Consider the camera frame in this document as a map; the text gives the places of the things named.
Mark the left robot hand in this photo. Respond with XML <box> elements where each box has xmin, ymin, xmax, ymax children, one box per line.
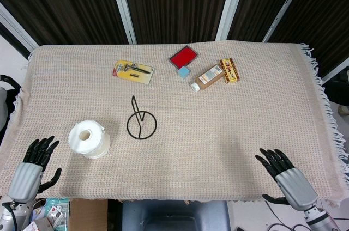
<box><xmin>7</xmin><ymin>136</ymin><xmax>62</xmax><ymax>204</ymax></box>

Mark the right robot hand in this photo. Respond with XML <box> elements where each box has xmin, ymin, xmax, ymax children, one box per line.
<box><xmin>255</xmin><ymin>148</ymin><xmax>318</xmax><ymax>212</ymax></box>

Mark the white toilet paper roll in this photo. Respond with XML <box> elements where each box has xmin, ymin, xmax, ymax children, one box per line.
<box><xmin>68</xmin><ymin>120</ymin><xmax>111</xmax><ymax>160</ymax></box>

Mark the pile of small packages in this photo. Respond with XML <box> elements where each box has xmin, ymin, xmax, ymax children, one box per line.
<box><xmin>23</xmin><ymin>197</ymin><xmax>70</xmax><ymax>231</ymax></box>

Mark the brown cardboard box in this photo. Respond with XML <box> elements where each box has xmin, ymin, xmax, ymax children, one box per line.
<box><xmin>69</xmin><ymin>198</ymin><xmax>109</xmax><ymax>231</ymax></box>

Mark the black office chair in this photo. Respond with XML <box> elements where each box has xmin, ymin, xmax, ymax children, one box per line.
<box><xmin>0</xmin><ymin>75</ymin><xmax>22</xmax><ymax>131</ymax></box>

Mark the dark blue chair seat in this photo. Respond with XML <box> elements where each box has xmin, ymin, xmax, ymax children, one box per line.
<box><xmin>122</xmin><ymin>199</ymin><xmax>232</xmax><ymax>231</ymax></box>

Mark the yellow and red small box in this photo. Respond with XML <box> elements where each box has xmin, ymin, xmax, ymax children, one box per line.
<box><xmin>220</xmin><ymin>58</ymin><xmax>241</xmax><ymax>84</ymax></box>

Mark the beige woven tablecloth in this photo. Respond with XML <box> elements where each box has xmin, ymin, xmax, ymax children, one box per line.
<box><xmin>0</xmin><ymin>40</ymin><xmax>349</xmax><ymax>209</ymax></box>

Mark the brown bottle with white cap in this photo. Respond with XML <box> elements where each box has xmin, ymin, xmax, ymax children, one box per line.
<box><xmin>190</xmin><ymin>64</ymin><xmax>226</xmax><ymax>93</ymax></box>

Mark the razor in yellow blister pack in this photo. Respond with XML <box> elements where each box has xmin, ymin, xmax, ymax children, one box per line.
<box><xmin>112</xmin><ymin>60</ymin><xmax>155</xmax><ymax>86</ymax></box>

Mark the small light blue cube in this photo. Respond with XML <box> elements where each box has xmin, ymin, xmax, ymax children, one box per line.
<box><xmin>177</xmin><ymin>65</ymin><xmax>190</xmax><ymax>80</ymax></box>

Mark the red ink stamp pad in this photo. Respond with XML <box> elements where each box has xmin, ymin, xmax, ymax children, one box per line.
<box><xmin>169</xmin><ymin>45</ymin><xmax>199</xmax><ymax>69</ymax></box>

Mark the black metal wire holder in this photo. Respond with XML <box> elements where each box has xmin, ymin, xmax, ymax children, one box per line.
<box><xmin>127</xmin><ymin>95</ymin><xmax>158</xmax><ymax>141</ymax></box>

